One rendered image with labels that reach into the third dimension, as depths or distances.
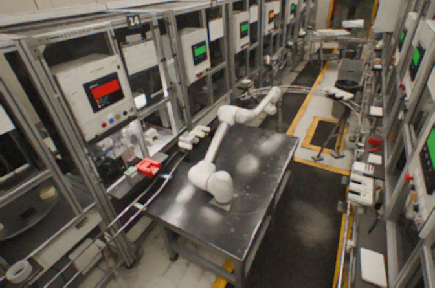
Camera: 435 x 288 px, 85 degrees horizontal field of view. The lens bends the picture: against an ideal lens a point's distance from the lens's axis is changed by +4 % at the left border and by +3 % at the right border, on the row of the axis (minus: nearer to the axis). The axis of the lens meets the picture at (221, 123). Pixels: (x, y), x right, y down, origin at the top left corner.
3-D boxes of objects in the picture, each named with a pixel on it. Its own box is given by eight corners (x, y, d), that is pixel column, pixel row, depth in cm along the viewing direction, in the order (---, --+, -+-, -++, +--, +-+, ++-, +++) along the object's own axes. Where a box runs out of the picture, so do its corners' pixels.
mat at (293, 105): (288, 142, 364) (288, 142, 363) (252, 133, 390) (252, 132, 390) (338, 48, 789) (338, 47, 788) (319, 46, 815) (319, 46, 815)
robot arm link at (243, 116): (256, 109, 207) (243, 107, 213) (248, 112, 191) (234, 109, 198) (254, 123, 210) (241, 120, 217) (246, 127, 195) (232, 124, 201)
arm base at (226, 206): (241, 192, 198) (241, 188, 195) (228, 212, 182) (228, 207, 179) (222, 185, 206) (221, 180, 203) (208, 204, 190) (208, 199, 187)
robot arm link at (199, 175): (203, 189, 180) (181, 180, 191) (211, 193, 194) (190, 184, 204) (239, 104, 202) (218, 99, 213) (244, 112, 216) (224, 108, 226)
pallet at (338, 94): (320, 94, 321) (322, 88, 316) (328, 92, 326) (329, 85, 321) (344, 104, 293) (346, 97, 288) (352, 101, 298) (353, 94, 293)
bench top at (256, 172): (243, 264, 153) (243, 261, 151) (129, 204, 200) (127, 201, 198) (300, 140, 262) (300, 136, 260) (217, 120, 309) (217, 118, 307)
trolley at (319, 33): (309, 69, 634) (314, 31, 584) (307, 63, 681) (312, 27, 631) (345, 69, 617) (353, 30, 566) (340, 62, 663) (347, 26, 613)
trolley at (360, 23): (358, 58, 680) (368, 22, 630) (336, 57, 700) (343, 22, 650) (356, 50, 746) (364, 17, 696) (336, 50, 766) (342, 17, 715)
